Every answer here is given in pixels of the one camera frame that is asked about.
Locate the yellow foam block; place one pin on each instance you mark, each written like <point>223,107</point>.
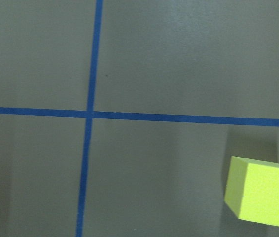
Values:
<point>252,190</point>

